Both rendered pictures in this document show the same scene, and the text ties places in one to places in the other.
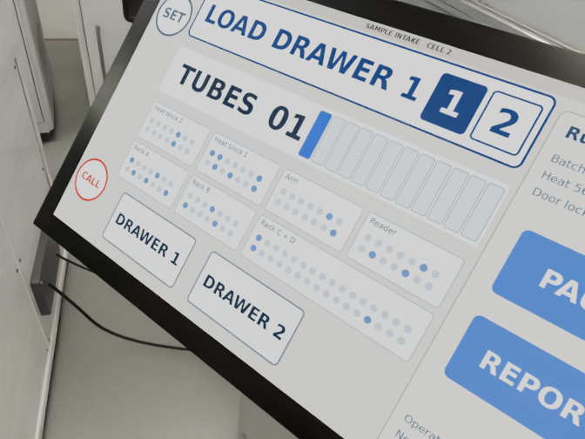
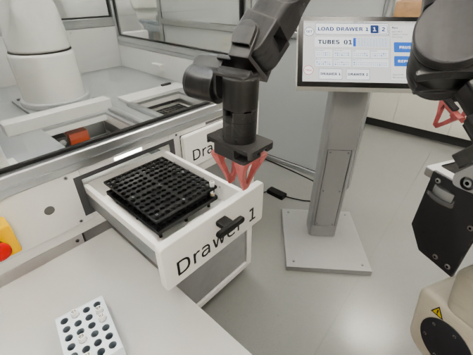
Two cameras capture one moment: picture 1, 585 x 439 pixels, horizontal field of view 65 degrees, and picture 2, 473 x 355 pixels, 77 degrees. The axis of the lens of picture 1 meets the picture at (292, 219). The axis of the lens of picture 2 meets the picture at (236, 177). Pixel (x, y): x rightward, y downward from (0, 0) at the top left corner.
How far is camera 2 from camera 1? 1.23 m
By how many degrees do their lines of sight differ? 23
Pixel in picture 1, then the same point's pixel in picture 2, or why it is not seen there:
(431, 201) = (379, 44)
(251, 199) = (348, 57)
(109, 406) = not seen: hidden behind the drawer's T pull
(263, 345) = (365, 77)
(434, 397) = (395, 70)
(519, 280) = (396, 48)
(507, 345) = (400, 58)
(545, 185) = (393, 35)
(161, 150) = (323, 57)
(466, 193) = (383, 41)
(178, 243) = (338, 71)
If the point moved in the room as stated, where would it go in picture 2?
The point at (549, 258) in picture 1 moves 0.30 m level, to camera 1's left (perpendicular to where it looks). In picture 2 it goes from (398, 44) to (343, 51)
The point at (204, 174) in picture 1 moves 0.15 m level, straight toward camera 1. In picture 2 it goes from (336, 57) to (370, 63)
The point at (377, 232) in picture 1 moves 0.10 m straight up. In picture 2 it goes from (374, 52) to (380, 25)
